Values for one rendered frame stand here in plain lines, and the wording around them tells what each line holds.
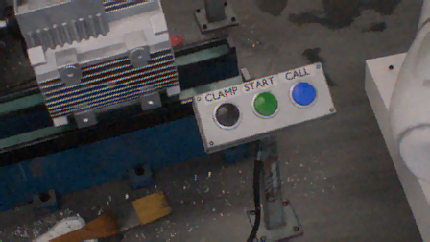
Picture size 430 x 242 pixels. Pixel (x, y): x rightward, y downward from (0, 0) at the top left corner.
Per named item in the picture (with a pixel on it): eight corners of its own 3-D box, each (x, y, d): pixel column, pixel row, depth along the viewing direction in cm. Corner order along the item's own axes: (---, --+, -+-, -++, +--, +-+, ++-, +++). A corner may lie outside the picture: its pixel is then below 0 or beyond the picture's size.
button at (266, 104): (256, 120, 92) (258, 117, 91) (250, 98, 93) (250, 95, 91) (278, 113, 93) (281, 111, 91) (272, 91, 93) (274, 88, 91)
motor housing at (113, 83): (61, 150, 111) (24, 54, 98) (50, 75, 125) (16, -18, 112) (187, 116, 113) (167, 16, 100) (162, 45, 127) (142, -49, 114)
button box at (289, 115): (205, 155, 95) (207, 149, 90) (191, 103, 96) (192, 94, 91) (329, 120, 97) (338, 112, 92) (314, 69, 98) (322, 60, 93)
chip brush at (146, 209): (50, 261, 111) (49, 258, 111) (43, 238, 115) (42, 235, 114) (175, 212, 115) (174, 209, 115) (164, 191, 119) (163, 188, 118)
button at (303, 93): (294, 109, 93) (296, 107, 91) (287, 87, 93) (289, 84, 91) (316, 104, 93) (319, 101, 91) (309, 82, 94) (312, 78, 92)
